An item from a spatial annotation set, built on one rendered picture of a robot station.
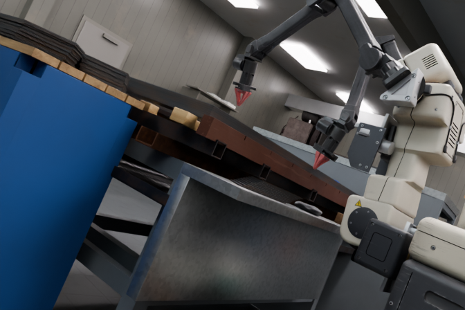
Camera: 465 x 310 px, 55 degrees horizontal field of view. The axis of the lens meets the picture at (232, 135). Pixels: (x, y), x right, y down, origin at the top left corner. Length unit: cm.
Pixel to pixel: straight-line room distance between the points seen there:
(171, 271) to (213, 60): 945
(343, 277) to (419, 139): 132
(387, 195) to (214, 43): 924
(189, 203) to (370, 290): 163
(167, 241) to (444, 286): 71
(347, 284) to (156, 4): 772
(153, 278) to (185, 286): 15
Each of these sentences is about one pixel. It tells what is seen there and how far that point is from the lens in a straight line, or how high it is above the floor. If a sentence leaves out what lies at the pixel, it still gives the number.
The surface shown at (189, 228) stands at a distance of 129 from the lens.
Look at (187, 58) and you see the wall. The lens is 1012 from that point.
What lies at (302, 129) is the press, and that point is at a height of 235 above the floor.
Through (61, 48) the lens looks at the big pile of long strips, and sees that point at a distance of 127.
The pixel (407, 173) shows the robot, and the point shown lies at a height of 93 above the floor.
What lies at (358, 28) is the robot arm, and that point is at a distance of 168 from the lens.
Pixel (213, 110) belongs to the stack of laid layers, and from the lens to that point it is 132.
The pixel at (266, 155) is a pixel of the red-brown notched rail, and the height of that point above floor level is 80.
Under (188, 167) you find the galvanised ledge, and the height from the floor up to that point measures 67.
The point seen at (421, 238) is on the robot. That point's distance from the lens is 132.
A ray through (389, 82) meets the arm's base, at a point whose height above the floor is 115.
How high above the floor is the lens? 71
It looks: 4 degrees up
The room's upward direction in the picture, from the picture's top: 24 degrees clockwise
